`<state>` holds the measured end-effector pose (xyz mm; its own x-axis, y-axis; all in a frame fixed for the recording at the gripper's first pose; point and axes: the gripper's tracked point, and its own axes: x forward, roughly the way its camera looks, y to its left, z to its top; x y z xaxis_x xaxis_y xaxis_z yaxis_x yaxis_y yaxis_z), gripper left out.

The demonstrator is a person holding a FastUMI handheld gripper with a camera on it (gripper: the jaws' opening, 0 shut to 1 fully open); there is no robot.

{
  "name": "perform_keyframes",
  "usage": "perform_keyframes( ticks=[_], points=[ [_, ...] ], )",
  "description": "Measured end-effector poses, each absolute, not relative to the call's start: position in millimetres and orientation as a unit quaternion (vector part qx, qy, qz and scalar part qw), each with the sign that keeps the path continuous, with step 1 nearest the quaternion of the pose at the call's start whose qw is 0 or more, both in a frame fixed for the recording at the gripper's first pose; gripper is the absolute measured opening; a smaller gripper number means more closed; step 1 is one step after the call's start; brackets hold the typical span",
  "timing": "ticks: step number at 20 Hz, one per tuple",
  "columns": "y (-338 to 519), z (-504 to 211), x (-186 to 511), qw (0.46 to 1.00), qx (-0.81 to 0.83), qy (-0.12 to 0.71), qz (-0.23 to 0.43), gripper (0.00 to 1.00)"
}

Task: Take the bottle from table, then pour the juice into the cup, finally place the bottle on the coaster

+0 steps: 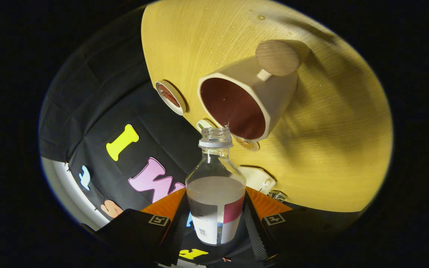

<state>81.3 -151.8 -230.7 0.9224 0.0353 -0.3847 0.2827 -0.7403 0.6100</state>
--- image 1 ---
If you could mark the red meat piece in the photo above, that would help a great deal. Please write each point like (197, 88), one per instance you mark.
(168, 96)

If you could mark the white toaster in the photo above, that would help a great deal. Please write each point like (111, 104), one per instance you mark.
(255, 176)

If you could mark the round cork coaster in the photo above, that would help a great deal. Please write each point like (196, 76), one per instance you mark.
(251, 146)

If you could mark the metal mesh holder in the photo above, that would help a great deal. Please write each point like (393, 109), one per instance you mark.
(277, 196)

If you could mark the small white bean dish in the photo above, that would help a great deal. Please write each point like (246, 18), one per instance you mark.
(204, 124)

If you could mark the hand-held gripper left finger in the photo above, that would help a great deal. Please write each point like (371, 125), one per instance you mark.
(136, 230)

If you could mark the wooden table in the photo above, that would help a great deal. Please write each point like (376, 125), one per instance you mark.
(330, 149)

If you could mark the round white plate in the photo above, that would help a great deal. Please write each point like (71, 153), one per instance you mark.
(179, 106)

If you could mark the clear juice bottle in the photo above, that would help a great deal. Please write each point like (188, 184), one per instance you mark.
(214, 193)

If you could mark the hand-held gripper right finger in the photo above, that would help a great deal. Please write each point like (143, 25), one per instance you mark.
(253, 227)

